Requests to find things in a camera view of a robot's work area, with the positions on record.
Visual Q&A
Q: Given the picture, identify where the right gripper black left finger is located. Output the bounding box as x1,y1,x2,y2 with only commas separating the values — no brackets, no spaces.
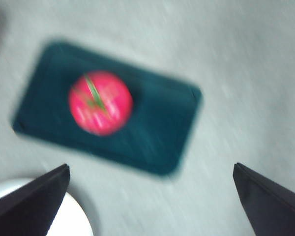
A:
0,163,71,236

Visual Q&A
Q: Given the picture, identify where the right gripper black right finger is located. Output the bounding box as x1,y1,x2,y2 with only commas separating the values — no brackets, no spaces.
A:
233,162,295,236

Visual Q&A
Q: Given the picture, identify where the red tomato with green stem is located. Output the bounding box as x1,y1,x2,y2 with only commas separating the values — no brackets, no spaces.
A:
68,70,134,136

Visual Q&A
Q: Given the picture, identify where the grey round plate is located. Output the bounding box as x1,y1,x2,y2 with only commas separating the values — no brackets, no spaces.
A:
0,178,94,236

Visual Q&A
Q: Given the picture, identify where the black rectangular tray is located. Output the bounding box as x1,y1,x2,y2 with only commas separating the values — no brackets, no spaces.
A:
9,40,204,178

